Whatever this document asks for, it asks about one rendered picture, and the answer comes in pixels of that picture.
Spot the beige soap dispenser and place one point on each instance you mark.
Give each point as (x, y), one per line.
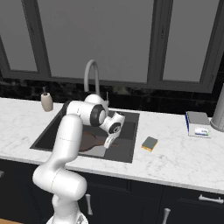
(47, 102)

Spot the brown pan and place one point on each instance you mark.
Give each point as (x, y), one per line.
(89, 141)

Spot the dark sink basin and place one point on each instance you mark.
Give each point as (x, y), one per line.
(127, 145)

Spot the grey cylindrical appliance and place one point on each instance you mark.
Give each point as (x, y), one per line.
(219, 113)

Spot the blue and white box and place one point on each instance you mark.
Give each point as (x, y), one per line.
(197, 124)

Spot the grey curved tap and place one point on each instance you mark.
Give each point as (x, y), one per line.
(87, 73)

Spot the dark cupboard door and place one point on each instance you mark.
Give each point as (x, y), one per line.
(116, 204)
(186, 214)

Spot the grey tap lever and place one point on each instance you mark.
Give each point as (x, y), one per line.
(107, 98)

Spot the dark framed window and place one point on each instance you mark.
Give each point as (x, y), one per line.
(116, 38)

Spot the grey and yellow sponge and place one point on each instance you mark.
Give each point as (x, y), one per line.
(149, 143)

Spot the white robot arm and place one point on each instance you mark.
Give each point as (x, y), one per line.
(67, 137)

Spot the dark drawer front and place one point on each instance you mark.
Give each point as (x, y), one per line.
(189, 194)
(14, 172)

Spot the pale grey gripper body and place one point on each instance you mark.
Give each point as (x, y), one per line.
(109, 142)

